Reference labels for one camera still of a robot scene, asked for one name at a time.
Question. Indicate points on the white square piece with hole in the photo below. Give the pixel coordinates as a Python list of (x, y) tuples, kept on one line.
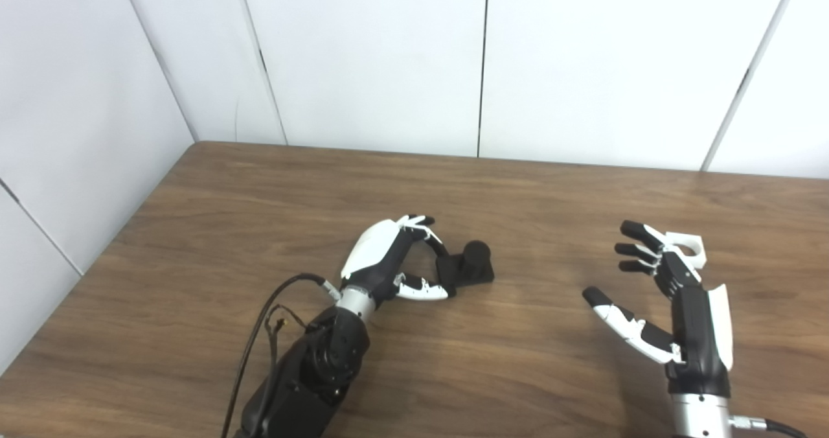
[(686, 238)]

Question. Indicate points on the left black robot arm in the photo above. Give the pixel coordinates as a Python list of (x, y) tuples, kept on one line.
[(311, 373)]

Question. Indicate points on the black peg with square base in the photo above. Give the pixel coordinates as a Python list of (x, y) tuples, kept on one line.
[(476, 260)]

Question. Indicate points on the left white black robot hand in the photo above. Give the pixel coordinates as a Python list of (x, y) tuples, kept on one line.
[(375, 250)]

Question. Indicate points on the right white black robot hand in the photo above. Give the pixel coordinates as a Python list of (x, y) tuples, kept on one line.
[(693, 334)]

